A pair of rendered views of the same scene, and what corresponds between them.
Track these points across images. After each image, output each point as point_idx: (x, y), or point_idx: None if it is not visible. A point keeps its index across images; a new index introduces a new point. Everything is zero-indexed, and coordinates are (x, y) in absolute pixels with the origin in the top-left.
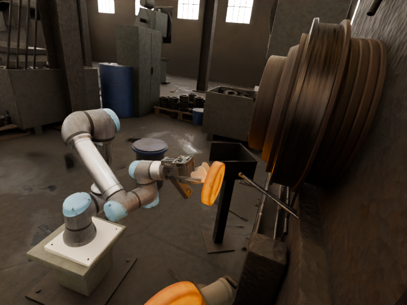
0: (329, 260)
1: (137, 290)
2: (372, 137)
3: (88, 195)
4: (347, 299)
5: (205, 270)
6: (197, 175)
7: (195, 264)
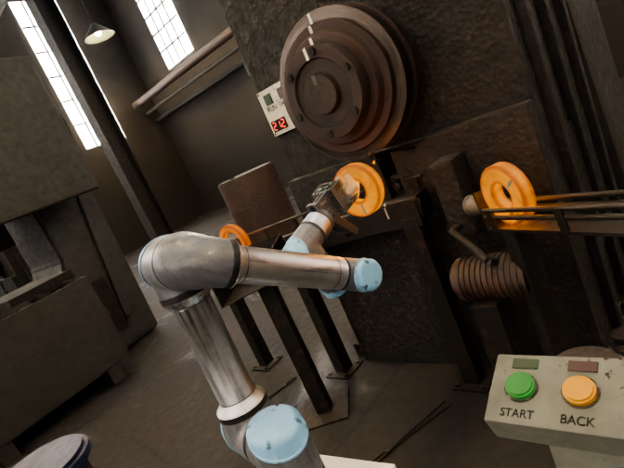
0: (470, 113)
1: None
2: (420, 44)
3: (263, 409)
4: (502, 87)
5: (379, 416)
6: (350, 187)
7: (366, 430)
